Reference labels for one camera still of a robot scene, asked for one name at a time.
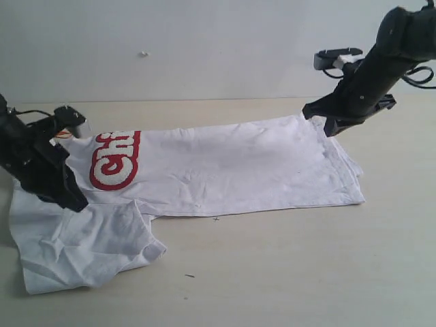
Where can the white t-shirt red lettering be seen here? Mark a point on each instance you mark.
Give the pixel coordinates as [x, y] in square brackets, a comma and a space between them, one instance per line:
[133, 177]

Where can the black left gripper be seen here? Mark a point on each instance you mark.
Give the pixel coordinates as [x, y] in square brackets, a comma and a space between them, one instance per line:
[40, 168]

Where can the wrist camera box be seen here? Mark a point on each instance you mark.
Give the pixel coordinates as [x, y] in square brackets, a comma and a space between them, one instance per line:
[324, 59]
[71, 120]

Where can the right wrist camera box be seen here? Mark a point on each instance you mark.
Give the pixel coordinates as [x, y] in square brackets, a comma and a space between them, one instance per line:
[324, 59]

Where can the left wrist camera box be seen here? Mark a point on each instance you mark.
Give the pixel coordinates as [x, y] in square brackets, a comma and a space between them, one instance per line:
[71, 120]

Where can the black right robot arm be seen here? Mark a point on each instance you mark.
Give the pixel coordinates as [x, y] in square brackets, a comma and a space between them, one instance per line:
[405, 41]

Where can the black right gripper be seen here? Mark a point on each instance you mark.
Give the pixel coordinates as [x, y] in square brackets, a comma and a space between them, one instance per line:
[344, 109]

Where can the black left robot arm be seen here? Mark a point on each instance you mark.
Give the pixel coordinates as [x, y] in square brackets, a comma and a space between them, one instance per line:
[43, 129]

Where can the orange neck label tag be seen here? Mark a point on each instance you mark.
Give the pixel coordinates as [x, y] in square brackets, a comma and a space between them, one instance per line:
[64, 135]

